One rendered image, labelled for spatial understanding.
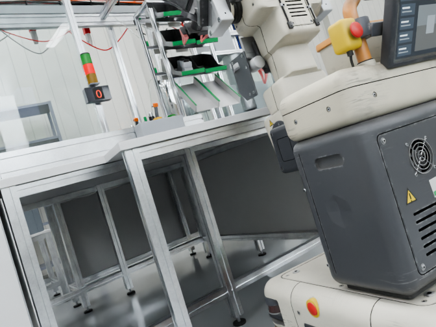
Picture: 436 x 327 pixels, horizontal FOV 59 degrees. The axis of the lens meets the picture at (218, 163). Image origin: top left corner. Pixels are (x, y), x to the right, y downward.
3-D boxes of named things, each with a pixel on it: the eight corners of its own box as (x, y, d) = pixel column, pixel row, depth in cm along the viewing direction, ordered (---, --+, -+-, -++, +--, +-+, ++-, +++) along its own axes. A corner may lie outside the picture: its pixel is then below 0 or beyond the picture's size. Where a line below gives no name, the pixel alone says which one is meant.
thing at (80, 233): (299, 214, 387) (274, 133, 388) (85, 314, 261) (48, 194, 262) (274, 217, 418) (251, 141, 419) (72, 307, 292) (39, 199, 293)
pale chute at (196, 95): (218, 107, 199) (218, 100, 197) (195, 112, 194) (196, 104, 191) (193, 83, 218) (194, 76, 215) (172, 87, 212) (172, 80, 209)
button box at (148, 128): (186, 127, 170) (181, 113, 170) (143, 136, 158) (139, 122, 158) (178, 131, 176) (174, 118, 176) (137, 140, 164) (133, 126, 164)
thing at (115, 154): (322, 100, 165) (320, 94, 165) (120, 150, 123) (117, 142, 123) (242, 135, 227) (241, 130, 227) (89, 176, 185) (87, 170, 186)
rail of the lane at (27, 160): (207, 133, 184) (200, 111, 184) (2, 181, 133) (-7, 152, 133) (202, 135, 189) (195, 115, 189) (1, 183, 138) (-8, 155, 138)
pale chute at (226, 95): (239, 103, 208) (241, 96, 205) (218, 108, 202) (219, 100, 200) (215, 80, 226) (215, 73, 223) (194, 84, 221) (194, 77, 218)
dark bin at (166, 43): (196, 43, 201) (194, 28, 199) (172, 47, 196) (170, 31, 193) (174, 42, 225) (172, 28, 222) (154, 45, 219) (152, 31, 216)
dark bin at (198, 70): (204, 72, 201) (203, 58, 198) (182, 76, 196) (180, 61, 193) (183, 68, 224) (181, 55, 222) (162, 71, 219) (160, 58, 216)
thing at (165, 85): (187, 115, 288) (172, 67, 288) (171, 119, 280) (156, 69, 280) (178, 121, 299) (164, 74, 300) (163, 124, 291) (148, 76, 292)
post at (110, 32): (155, 164, 303) (104, -3, 305) (150, 166, 301) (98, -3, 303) (152, 165, 307) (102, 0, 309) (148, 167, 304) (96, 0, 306)
